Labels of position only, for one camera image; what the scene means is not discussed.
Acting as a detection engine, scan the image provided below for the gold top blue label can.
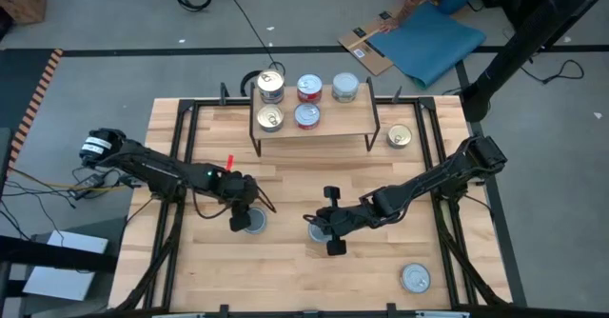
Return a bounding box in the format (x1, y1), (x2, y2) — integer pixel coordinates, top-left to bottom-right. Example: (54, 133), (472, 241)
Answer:
(385, 123), (413, 149)
(256, 103), (285, 134)
(257, 69), (286, 106)

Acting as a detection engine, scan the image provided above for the black tower fan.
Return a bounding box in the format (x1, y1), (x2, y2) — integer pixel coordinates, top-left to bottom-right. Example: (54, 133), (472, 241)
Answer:
(460, 0), (609, 124)

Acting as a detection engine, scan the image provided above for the white frame bracket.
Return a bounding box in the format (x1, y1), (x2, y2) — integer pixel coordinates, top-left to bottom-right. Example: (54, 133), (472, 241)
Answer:
(151, 310), (206, 318)
(416, 310), (470, 318)

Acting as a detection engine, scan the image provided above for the black stand beam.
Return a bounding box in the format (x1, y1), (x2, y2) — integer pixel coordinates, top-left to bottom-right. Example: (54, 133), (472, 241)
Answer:
(0, 234), (120, 275)

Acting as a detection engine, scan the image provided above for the black mat with hazard stripes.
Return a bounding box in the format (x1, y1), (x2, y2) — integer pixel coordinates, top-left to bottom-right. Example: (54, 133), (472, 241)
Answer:
(0, 48), (65, 167)

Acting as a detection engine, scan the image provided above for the silver pull tab can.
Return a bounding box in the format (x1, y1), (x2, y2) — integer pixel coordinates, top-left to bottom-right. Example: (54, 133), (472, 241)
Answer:
(400, 263), (432, 294)

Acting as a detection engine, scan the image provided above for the black power brick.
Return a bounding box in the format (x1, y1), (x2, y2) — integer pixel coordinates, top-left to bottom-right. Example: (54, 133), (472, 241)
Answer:
(68, 172), (108, 201)

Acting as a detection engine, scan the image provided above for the wooden shelf with black frame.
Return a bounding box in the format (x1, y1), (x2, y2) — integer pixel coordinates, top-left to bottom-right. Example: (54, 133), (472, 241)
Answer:
(248, 75), (383, 158)

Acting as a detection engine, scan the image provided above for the long black floor cable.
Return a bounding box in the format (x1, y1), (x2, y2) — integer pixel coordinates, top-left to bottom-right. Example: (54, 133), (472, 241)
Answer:
(226, 0), (286, 82)

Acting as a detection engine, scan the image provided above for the blue foam mat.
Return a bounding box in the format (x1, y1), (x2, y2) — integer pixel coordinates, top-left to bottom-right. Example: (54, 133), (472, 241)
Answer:
(366, 1), (487, 89)

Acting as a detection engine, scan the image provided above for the thick black cable ring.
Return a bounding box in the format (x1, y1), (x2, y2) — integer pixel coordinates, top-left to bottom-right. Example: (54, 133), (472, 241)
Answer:
(239, 69), (267, 98)

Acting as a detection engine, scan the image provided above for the white flat box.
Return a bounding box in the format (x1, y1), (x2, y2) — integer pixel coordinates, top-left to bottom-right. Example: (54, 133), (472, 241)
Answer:
(21, 229), (109, 303)

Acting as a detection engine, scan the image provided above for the black aluminium table frame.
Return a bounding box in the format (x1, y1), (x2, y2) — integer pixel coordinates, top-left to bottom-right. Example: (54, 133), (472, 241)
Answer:
(111, 83), (529, 318)

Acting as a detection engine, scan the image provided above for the flat cardboard sheet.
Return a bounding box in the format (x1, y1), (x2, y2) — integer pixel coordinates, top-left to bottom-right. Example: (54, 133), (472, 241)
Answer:
(336, 0), (429, 77)

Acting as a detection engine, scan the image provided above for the thin black floor cable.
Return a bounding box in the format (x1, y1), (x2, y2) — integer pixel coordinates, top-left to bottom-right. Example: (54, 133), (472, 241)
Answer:
(518, 58), (585, 86)

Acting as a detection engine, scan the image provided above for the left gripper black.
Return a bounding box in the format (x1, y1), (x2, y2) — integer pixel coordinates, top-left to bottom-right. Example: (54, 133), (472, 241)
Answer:
(216, 172), (262, 233)

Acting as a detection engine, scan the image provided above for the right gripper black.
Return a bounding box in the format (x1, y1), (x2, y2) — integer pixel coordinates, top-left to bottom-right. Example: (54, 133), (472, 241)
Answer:
(304, 185), (377, 257)

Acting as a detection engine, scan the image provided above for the yellow floor cable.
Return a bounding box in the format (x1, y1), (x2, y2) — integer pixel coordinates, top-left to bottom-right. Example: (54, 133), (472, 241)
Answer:
(9, 168), (129, 190)

